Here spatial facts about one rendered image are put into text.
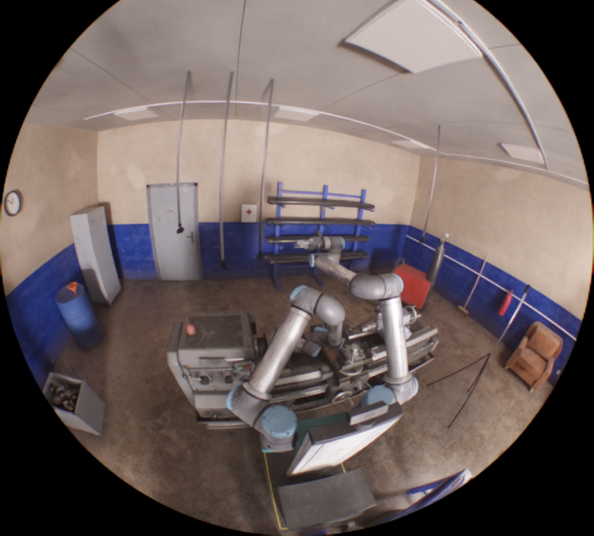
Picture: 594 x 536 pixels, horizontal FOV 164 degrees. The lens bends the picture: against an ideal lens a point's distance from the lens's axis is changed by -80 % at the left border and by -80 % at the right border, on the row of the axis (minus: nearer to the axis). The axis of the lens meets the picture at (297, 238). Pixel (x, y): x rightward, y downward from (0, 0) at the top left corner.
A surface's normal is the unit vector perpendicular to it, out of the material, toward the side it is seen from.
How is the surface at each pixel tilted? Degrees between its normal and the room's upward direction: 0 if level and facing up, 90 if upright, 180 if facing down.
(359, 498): 0
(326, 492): 0
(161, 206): 90
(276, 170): 90
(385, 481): 0
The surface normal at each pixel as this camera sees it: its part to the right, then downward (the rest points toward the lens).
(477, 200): -0.96, 0.01
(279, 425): 0.16, -0.92
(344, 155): 0.29, 0.34
